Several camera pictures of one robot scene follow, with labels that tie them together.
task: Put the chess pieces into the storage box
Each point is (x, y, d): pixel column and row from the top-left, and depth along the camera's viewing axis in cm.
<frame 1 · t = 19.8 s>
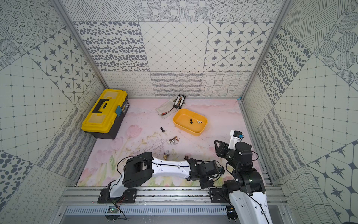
left hand: (213, 179, 78), fingers open
right hand: (216, 143, 72), fingers open
yellow plastic toolbox: (106, 115, 90), point 18 cm above the table
yellow plastic storage tray: (189, 122, 106), point 2 cm above the table
black lying chess piece: (191, 122, 106), point 2 cm above the table
silver pawn upper cluster: (173, 141, 96), point 2 cm above the table
brown piece upper cluster: (170, 139, 97), on the table

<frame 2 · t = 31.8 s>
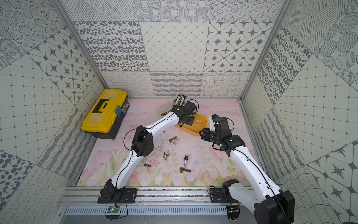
left hand: (190, 117, 99), fingers closed
right hand: (202, 134, 79), fingers open
brown pawn lower left: (148, 165, 86), on the table
brown lying chess piece: (186, 170, 83), point 2 cm above the table
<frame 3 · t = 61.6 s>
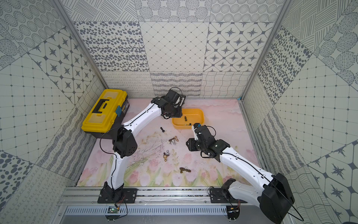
left hand: (180, 112, 90), fingers open
right hand: (188, 145, 80), fingers open
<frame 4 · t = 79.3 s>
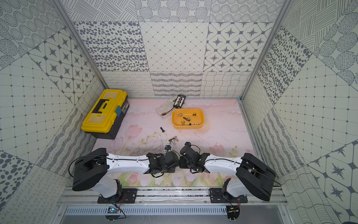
left hand: (176, 165, 82), fingers closed
right hand: (181, 164, 85), fingers open
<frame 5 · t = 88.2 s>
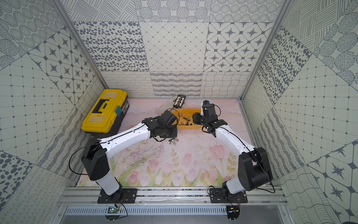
left hand: (177, 129, 83), fingers closed
right hand: (195, 118, 88), fingers open
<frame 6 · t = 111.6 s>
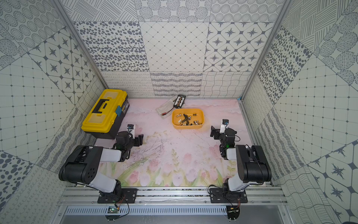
left hand: (136, 132, 95), fingers open
right hand: (218, 128, 95), fingers open
